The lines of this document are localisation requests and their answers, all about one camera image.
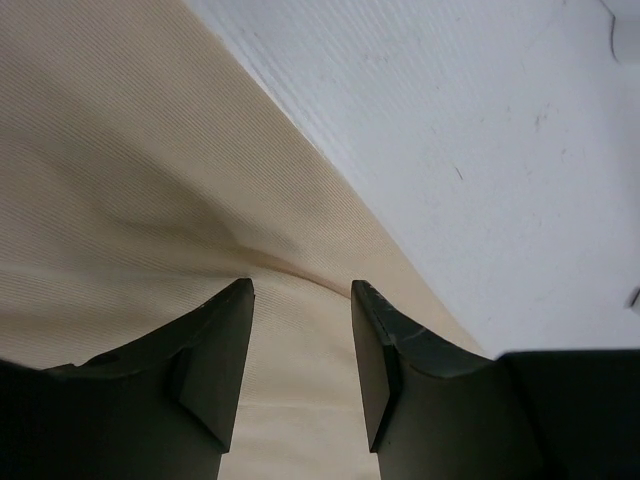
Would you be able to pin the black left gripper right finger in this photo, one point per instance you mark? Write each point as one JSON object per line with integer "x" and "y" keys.
{"x": 433, "y": 410}

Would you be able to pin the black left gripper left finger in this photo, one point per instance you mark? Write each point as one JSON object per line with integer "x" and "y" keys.
{"x": 160, "y": 407}

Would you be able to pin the beige drawstring trousers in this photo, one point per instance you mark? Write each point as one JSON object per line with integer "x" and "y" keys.
{"x": 143, "y": 170}

